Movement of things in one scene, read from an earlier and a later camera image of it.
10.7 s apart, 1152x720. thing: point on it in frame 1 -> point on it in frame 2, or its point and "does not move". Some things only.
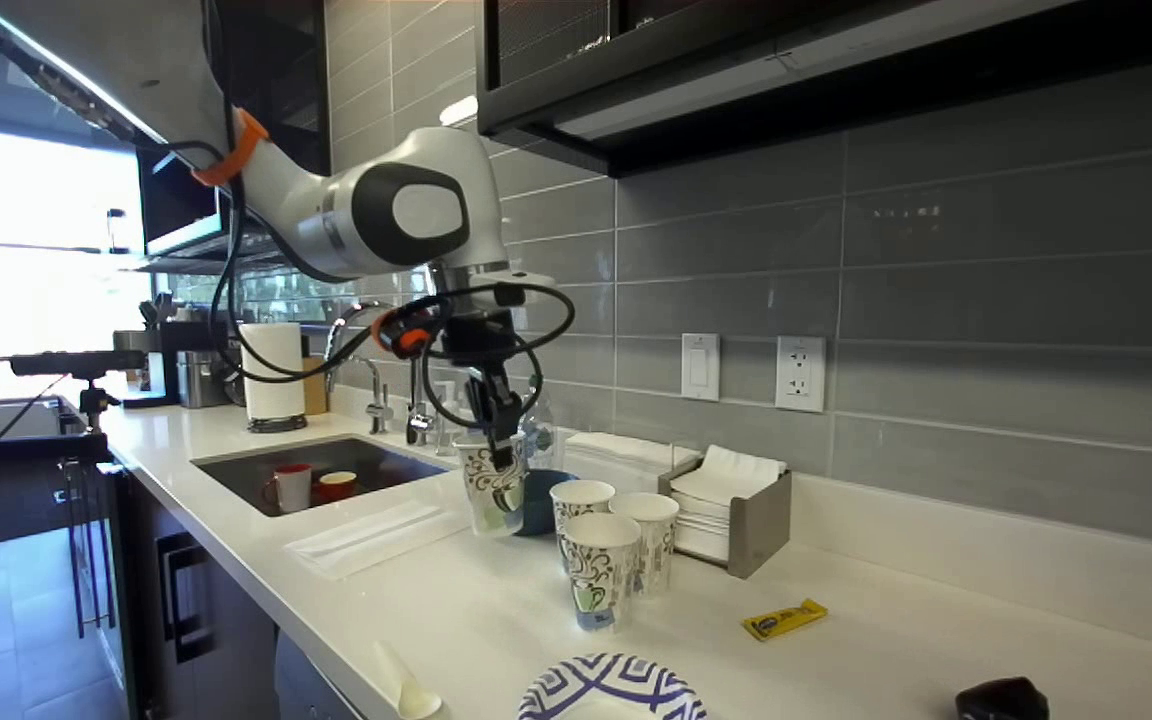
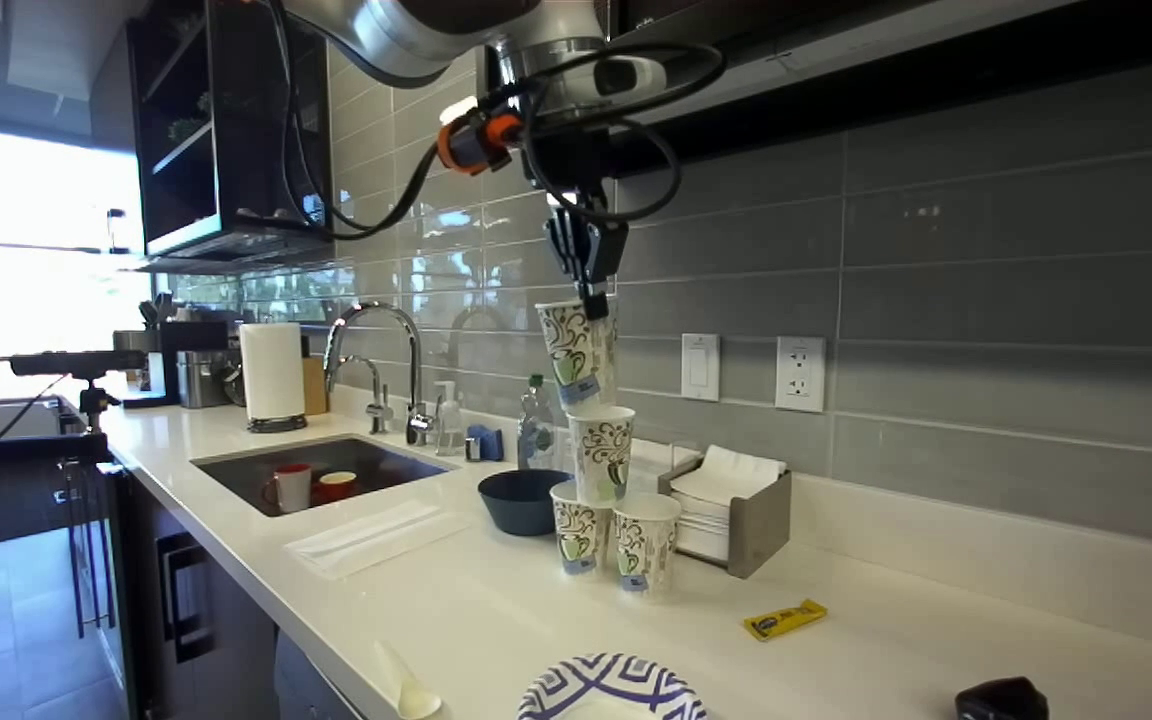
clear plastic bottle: [535, 442] does not move
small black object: [1012, 698] does not move
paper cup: [597, 555] -> [576, 345]
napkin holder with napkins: [734, 504] does not move
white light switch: [700, 364] does not move
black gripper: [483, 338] -> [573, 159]
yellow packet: [787, 621] does not move
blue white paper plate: [612, 686] does not move
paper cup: [488, 494] -> [604, 436]
